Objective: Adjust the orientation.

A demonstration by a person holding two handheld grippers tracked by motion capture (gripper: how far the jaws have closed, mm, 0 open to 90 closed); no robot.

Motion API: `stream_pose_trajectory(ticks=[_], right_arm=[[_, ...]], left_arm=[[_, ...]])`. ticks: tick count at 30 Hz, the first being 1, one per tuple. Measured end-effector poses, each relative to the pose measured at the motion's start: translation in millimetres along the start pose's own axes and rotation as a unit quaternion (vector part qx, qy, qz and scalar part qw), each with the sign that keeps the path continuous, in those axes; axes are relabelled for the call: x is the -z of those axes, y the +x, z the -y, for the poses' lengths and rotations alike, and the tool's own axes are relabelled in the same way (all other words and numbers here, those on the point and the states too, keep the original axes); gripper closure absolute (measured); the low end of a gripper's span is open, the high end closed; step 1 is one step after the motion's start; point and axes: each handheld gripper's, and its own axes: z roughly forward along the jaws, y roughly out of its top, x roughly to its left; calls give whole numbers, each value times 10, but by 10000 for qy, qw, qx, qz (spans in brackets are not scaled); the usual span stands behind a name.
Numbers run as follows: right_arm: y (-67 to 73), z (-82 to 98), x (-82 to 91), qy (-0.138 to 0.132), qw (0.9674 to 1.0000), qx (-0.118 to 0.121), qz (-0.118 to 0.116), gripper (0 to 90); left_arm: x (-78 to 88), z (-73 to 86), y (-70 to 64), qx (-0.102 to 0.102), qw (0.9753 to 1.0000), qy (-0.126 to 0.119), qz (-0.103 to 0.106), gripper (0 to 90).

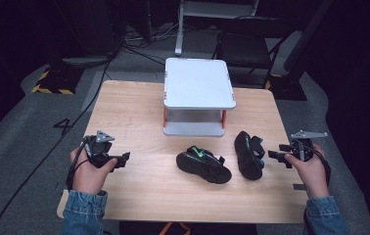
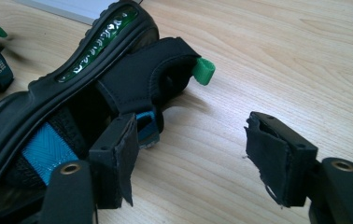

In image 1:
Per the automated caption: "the black base yellow striped tape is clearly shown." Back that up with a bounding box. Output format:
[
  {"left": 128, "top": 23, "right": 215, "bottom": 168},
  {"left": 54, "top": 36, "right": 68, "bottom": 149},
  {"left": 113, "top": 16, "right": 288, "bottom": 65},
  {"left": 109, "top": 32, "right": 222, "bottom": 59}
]
[
  {"left": 264, "top": 73, "right": 308, "bottom": 102},
  {"left": 30, "top": 58, "right": 111, "bottom": 96}
]

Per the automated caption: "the orange strap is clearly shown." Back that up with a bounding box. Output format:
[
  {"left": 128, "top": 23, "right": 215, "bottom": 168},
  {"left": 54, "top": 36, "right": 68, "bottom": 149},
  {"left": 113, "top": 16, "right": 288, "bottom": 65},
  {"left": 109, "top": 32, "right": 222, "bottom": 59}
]
[{"left": 159, "top": 221, "right": 192, "bottom": 235}]

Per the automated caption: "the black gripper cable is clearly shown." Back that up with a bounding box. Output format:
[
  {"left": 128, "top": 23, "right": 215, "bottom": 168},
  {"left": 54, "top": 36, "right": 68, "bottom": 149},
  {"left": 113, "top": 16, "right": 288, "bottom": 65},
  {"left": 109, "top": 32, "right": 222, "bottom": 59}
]
[
  {"left": 306, "top": 144, "right": 333, "bottom": 187},
  {"left": 65, "top": 136, "right": 93, "bottom": 192}
]

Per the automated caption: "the bundle of floor cables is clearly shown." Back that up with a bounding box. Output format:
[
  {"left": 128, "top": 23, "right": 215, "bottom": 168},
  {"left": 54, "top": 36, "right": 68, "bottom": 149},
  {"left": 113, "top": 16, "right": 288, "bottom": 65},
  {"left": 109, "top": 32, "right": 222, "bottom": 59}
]
[{"left": 120, "top": 23, "right": 181, "bottom": 67}]

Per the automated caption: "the white metal stand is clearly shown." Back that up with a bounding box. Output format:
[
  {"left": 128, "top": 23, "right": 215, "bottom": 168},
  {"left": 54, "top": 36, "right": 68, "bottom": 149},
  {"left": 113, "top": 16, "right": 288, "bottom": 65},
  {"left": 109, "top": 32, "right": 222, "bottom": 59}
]
[{"left": 174, "top": 0, "right": 261, "bottom": 57}]

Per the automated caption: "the long black floor cable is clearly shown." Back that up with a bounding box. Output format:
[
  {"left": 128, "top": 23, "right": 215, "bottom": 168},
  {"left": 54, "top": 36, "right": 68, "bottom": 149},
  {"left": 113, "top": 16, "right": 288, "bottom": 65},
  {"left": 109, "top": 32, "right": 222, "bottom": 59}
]
[{"left": 0, "top": 48, "right": 119, "bottom": 235}]

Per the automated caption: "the black folding chair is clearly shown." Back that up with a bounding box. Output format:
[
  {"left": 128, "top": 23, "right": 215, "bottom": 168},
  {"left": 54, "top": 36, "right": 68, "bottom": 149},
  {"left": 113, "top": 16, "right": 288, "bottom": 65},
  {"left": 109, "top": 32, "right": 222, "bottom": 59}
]
[{"left": 210, "top": 15, "right": 293, "bottom": 90}]

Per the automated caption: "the black sandal blue trim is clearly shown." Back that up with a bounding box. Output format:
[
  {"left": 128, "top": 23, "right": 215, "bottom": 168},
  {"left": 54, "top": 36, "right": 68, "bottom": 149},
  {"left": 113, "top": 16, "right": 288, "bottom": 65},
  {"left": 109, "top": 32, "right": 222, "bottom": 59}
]
[{"left": 233, "top": 130, "right": 267, "bottom": 181}]

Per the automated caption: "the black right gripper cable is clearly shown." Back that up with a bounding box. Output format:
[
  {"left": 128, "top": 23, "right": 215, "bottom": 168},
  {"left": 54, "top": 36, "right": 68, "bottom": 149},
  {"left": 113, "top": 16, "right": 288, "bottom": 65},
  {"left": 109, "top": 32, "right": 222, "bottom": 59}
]
[{"left": 306, "top": 144, "right": 333, "bottom": 187}]

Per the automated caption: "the person's right hand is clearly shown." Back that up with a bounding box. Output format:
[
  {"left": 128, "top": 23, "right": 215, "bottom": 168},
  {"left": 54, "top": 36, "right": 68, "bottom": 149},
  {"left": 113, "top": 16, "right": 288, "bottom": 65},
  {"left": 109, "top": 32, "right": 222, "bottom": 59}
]
[{"left": 283, "top": 143, "right": 332, "bottom": 200}]

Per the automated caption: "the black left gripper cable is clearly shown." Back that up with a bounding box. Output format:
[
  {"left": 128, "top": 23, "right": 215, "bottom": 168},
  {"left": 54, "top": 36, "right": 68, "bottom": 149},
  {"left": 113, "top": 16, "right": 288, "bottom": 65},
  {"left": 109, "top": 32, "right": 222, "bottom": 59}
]
[{"left": 65, "top": 136, "right": 93, "bottom": 192}]

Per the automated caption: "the black sandal green mark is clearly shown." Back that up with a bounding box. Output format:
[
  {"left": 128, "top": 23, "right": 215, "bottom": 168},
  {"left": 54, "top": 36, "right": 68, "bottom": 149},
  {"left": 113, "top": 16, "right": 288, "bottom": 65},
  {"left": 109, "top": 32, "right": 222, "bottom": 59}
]
[{"left": 175, "top": 145, "right": 233, "bottom": 185}]

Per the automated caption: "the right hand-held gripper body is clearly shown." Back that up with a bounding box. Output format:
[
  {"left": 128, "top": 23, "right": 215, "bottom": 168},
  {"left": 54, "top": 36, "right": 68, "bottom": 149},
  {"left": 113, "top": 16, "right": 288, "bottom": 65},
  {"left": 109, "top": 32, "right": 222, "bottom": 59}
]
[{"left": 278, "top": 129, "right": 330, "bottom": 164}]

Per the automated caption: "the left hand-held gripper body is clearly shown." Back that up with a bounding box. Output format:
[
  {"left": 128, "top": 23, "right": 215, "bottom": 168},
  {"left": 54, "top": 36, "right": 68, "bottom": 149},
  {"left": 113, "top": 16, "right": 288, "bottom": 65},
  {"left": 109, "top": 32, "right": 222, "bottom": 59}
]
[{"left": 82, "top": 129, "right": 116, "bottom": 169}]

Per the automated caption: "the person's left hand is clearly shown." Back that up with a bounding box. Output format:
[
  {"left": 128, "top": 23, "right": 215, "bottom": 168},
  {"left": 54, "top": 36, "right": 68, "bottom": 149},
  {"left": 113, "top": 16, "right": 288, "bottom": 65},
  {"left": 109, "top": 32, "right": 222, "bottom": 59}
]
[{"left": 69, "top": 146, "right": 119, "bottom": 196}]

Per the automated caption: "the white two-tier shelf rack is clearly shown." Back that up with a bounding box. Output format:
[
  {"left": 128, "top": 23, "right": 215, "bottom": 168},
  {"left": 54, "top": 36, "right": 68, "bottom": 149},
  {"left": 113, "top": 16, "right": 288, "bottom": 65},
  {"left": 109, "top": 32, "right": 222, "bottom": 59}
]
[{"left": 162, "top": 57, "right": 237, "bottom": 138}]

